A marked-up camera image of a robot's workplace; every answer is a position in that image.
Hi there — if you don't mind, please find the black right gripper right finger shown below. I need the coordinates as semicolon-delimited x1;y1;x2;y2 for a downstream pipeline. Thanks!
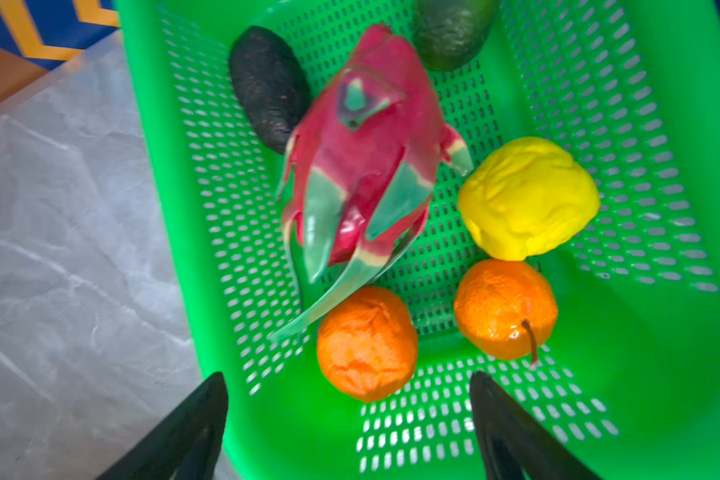
469;371;598;479

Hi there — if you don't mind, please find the green plastic mesh basket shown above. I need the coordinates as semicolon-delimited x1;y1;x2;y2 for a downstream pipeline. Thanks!
116;1;720;479

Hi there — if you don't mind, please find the pink dragon fruit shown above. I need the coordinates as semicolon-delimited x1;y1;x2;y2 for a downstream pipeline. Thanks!
272;23;475;341

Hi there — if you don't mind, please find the green avocado fruit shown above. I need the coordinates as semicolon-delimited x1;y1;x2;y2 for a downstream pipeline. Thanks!
412;0;500;72

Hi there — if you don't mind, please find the dark purple black fruit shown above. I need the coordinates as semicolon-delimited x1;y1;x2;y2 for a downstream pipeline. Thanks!
228;26;312;154

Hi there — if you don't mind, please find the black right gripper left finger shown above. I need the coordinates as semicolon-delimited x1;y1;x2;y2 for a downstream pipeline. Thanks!
99;372;228;479

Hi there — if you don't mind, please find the yellow lemon fruit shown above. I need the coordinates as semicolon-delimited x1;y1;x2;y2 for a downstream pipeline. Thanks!
457;137;600;261

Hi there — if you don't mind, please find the orange persimmon with stem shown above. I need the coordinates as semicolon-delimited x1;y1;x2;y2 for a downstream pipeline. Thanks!
453;259;558;364

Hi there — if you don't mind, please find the orange mandarin fruit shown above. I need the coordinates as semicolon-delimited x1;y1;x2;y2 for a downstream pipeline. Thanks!
317;286;418;403

